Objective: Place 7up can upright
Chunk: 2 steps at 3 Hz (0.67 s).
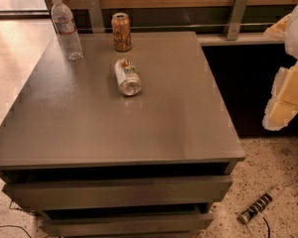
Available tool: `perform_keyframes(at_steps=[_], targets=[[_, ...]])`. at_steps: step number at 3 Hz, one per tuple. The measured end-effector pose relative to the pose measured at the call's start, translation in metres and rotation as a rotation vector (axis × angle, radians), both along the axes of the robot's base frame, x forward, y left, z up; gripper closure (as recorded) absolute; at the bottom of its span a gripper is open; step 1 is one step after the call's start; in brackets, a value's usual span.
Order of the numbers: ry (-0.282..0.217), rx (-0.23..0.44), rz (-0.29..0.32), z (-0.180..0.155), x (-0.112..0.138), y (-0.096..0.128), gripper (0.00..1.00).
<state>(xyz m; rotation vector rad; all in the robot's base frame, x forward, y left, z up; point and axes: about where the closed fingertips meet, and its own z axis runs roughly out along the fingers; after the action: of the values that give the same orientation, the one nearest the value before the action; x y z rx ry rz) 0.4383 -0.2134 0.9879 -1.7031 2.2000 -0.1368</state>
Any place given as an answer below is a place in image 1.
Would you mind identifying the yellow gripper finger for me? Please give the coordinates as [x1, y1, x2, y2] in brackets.
[263, 14, 291, 40]
[262, 61, 298, 131]

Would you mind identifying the lower grey drawer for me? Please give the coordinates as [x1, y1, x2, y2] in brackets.
[39, 214, 213, 237]

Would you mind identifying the upper grey drawer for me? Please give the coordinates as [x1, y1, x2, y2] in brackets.
[4, 176, 231, 210]

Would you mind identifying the grey drawer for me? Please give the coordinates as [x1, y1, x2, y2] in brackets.
[4, 176, 231, 210]
[39, 214, 213, 237]

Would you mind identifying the clear plastic water bottle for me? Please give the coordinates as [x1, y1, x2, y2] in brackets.
[51, 0, 83, 61]

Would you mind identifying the metal wall rail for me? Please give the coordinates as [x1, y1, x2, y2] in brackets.
[76, 22, 276, 32]

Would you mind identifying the black floor cable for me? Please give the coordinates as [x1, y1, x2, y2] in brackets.
[0, 200, 34, 238]

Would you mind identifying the orange soda can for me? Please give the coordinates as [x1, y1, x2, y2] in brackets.
[111, 13, 132, 52]

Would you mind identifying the right metal bracket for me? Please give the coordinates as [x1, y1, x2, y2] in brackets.
[224, 0, 248, 41]

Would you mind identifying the left metal bracket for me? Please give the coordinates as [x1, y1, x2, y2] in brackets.
[86, 0, 105, 34]

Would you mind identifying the white power strip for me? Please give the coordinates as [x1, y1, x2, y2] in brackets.
[237, 185, 285, 224]

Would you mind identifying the silver 7up can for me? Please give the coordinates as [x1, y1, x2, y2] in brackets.
[114, 59, 142, 96]

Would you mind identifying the metal bracket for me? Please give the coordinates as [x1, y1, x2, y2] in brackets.
[224, 0, 248, 41]
[86, 0, 105, 34]

